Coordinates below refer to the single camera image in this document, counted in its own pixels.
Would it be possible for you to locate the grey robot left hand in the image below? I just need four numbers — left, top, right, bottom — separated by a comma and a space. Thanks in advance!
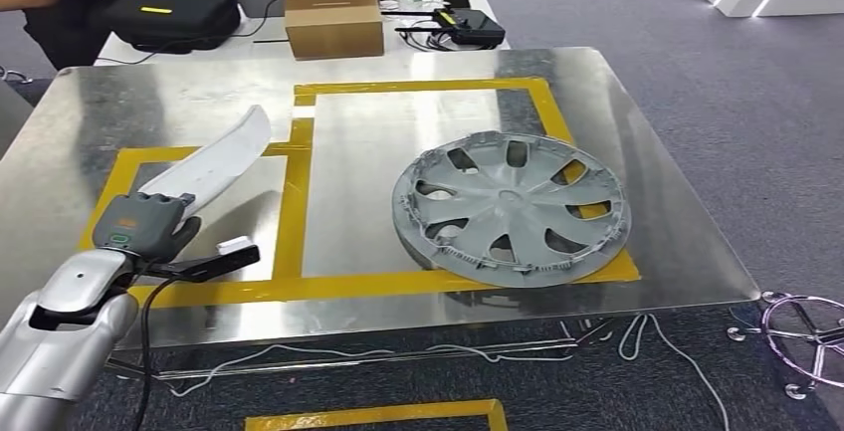
92, 191, 202, 265

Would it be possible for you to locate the white plastic body part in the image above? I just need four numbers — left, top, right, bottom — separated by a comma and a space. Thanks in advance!
138, 105, 273, 218

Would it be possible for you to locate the steel workbench table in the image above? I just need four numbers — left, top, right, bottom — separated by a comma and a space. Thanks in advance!
0, 47, 760, 383

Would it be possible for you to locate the person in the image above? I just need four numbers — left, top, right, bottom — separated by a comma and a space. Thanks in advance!
0, 0, 173, 72

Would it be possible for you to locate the black carry case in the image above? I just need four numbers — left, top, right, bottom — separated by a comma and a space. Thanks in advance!
102, 0, 242, 55

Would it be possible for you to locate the white desk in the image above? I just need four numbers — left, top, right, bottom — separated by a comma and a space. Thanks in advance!
95, 0, 513, 68

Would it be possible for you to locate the brown cardboard box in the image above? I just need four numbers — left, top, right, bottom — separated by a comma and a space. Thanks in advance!
285, 0, 385, 62

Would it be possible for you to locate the grey plastic hubcap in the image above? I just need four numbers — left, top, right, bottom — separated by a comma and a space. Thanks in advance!
392, 130, 633, 290

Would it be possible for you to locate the black remote controller with antennas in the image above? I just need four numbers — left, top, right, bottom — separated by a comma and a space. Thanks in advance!
380, 7, 507, 52

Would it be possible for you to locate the chrome stool base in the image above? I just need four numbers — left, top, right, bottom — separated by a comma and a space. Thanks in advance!
727, 291, 844, 401

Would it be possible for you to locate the black camera bracket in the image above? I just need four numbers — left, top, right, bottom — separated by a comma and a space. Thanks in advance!
141, 245, 262, 283

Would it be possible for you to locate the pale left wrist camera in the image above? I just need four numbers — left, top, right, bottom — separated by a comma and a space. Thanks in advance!
217, 236, 255, 257

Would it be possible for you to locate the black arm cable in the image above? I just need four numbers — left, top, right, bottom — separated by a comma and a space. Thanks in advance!
131, 269, 192, 431

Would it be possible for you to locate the white floor cable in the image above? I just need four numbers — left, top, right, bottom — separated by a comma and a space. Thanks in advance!
164, 312, 730, 431

